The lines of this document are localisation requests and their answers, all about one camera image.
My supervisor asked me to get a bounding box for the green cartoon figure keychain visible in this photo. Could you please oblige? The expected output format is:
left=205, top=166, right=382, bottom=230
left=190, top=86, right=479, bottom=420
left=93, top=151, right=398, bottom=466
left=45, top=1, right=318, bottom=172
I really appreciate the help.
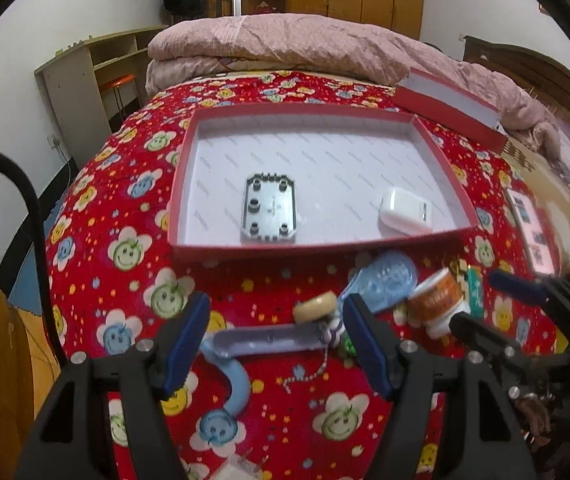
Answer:
left=323, top=313, right=357, bottom=356

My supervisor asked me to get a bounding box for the white bottle orange label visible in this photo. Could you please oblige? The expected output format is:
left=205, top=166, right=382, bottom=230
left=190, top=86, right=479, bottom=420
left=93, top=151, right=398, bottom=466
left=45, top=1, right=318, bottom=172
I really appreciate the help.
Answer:
left=405, top=268, right=471, bottom=339

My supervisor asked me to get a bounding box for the blue translucent oval case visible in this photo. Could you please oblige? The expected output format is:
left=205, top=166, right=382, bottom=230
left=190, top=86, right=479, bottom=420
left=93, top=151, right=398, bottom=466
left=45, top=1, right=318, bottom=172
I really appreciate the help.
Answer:
left=337, top=252, right=417, bottom=314

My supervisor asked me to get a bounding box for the teal cartoon lighter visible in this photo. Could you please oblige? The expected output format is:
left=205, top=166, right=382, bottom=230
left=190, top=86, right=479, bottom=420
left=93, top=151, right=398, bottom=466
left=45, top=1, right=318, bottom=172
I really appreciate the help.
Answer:
left=465, top=266, right=485, bottom=318

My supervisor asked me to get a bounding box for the round beige wooden disc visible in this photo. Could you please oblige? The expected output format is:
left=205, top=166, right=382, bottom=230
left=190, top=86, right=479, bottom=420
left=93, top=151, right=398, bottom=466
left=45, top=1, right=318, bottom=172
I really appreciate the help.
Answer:
left=293, top=290, right=337, bottom=324

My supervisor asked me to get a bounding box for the light blue curved piece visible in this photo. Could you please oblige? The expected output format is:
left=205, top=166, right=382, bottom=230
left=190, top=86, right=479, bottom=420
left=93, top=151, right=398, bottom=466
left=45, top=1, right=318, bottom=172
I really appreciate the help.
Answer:
left=200, top=336, right=251, bottom=418

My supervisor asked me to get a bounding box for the white earbuds case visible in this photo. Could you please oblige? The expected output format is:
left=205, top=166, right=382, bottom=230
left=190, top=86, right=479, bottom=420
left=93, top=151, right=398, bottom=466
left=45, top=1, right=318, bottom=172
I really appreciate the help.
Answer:
left=378, top=186, right=433, bottom=235

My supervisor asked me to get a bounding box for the lavender plastic handle piece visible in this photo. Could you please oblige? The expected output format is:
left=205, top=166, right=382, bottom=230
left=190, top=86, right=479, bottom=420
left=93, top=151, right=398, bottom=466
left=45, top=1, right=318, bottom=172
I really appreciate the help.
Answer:
left=211, top=322, right=328, bottom=359

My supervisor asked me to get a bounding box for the grey plastic plate with studs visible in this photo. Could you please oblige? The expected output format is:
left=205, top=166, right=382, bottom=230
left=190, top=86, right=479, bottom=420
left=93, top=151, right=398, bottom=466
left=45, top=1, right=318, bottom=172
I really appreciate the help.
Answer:
left=241, top=172, right=297, bottom=243

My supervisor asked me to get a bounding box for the smartphone with lit screen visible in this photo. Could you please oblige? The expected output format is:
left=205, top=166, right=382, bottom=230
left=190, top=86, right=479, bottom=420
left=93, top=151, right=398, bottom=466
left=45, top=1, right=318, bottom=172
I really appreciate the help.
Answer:
left=504, top=188, right=556, bottom=276

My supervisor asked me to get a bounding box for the red smiley flower blanket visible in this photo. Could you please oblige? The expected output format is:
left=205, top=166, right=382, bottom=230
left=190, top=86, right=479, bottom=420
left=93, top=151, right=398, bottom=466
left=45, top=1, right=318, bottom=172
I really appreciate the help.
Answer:
left=44, top=69, right=570, bottom=480

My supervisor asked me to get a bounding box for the dark wooden headboard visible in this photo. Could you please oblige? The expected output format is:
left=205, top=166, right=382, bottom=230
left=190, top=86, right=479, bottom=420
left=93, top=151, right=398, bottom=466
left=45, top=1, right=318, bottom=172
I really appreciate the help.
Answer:
left=463, top=35, right=570, bottom=139

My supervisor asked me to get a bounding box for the red shallow cardboard box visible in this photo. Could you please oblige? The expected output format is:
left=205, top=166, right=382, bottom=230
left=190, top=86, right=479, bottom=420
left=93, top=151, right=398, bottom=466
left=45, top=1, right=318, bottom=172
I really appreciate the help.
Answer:
left=167, top=103, right=479, bottom=260

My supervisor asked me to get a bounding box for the red box lid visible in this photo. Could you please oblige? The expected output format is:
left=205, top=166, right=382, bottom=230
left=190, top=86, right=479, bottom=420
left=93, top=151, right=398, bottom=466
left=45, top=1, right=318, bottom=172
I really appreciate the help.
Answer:
left=395, top=70, right=508, bottom=154

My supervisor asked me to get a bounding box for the pink quilt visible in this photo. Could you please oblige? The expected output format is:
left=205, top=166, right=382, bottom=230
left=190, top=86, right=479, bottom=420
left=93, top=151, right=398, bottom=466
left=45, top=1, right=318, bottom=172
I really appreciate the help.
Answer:
left=145, top=13, right=561, bottom=160

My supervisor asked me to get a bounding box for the beige open shelf unit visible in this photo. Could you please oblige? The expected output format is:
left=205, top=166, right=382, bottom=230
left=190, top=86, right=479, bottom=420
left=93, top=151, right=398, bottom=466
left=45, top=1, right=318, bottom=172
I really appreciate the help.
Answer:
left=34, top=25, right=165, bottom=166

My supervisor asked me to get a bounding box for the black cable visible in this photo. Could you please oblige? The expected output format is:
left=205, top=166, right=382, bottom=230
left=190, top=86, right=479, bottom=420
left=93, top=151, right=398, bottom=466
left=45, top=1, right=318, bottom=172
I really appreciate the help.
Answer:
left=0, top=144, right=69, bottom=366

